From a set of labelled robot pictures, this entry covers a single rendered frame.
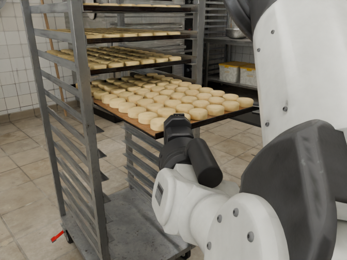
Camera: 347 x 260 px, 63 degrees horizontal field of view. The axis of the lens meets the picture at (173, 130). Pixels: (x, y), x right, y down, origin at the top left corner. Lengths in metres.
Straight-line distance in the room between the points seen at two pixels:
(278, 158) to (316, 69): 0.06
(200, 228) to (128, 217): 1.40
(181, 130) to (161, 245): 1.03
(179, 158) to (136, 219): 1.24
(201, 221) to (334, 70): 0.19
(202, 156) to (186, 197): 0.09
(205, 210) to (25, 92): 3.78
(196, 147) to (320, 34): 0.27
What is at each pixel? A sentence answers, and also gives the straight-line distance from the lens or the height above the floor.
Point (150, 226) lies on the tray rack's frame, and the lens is 1.62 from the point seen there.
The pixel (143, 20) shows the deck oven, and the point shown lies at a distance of 3.52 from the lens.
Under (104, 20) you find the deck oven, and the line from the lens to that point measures 3.24.
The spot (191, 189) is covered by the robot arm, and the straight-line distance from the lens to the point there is 0.34.
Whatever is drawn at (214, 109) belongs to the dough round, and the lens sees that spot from 0.77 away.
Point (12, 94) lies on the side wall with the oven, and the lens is 3.97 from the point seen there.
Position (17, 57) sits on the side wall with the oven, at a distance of 3.93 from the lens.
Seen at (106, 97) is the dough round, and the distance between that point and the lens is 0.90.
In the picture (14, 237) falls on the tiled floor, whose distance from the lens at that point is 2.00.
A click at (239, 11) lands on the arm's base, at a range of 0.32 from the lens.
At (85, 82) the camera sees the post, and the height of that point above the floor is 1.02.
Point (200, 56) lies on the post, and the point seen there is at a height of 1.06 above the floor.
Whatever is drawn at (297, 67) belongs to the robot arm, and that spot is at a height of 1.17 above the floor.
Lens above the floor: 1.20
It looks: 22 degrees down
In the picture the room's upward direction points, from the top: straight up
